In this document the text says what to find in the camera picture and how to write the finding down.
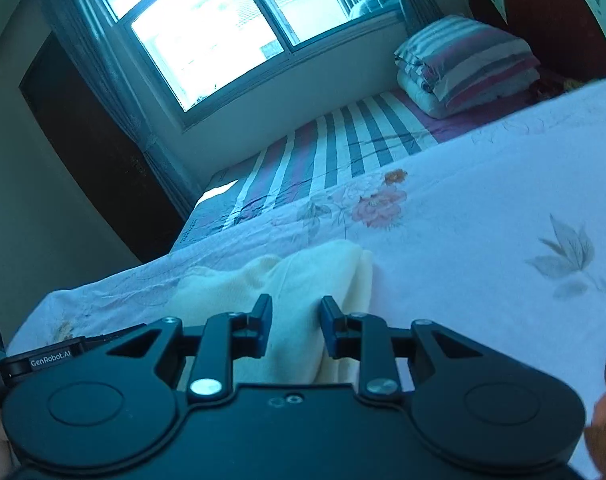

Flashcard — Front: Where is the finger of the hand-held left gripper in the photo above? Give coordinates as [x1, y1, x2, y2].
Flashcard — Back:
[82, 323, 150, 350]

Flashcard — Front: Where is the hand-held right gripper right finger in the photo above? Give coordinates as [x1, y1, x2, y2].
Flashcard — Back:
[319, 295, 484, 402]

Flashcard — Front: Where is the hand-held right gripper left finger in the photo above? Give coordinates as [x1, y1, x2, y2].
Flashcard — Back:
[106, 293, 274, 402]

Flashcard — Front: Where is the cream knitted garment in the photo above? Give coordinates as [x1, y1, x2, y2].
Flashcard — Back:
[172, 239, 375, 387]

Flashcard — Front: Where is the dark wooden wardrobe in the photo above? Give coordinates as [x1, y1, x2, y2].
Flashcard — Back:
[19, 34, 185, 264]

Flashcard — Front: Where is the striped bed sheet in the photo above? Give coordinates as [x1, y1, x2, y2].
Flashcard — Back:
[172, 89, 534, 252]

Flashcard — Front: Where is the folded striped quilt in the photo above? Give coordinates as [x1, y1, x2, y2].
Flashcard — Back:
[393, 14, 542, 120]

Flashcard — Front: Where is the window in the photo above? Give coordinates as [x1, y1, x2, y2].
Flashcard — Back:
[89, 0, 410, 113]

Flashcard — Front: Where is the light blue cloth bundle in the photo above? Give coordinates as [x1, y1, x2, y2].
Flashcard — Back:
[349, 0, 403, 19]

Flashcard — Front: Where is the red and white headboard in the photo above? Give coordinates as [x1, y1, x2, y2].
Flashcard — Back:
[464, 0, 606, 92]

